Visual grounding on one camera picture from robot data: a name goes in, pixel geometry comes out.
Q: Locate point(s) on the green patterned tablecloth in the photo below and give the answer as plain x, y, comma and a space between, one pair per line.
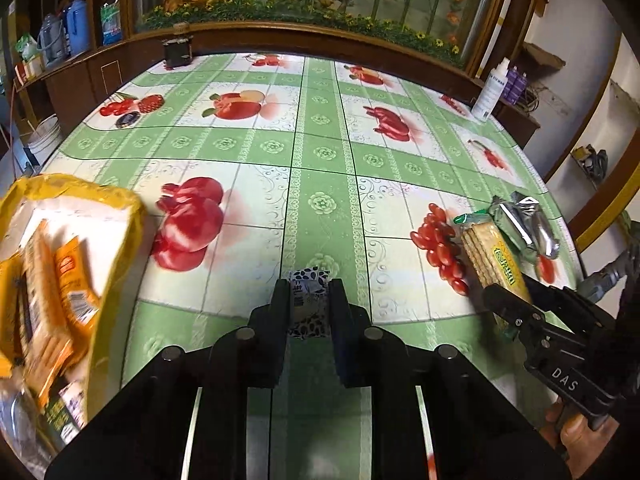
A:
251, 166

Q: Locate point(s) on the yellow cardboard box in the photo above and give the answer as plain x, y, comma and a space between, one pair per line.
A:
110, 223

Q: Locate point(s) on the orange biscuit packet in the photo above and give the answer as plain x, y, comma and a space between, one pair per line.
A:
80, 304

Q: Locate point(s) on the blue water jug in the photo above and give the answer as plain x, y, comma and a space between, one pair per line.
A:
77, 25

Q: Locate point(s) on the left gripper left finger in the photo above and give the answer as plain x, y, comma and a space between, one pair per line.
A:
251, 356

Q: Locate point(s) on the purple bottles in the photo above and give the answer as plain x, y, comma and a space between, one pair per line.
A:
515, 86

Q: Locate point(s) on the white plastic bucket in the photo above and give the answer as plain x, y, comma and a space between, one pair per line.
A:
44, 140

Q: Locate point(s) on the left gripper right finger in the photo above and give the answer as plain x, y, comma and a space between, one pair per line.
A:
366, 356

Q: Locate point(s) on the blue white candy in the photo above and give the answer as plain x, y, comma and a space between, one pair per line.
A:
309, 299

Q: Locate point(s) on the clear plastic jug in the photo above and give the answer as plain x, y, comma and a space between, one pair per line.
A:
51, 41

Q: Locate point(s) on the silver foil snack bag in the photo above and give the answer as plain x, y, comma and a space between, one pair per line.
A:
525, 225

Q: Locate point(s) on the small dark box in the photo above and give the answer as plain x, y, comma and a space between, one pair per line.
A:
177, 52

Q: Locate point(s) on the white spray bottle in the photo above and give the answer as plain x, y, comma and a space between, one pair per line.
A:
492, 91

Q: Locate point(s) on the green cracker pack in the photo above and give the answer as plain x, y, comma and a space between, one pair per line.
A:
491, 258

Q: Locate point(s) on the person's right hand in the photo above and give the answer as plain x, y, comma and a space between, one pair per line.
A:
583, 445

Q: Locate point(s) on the grey flashlight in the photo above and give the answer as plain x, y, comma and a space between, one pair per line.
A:
598, 284

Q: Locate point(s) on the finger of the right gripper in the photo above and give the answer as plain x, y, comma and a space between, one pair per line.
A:
517, 313

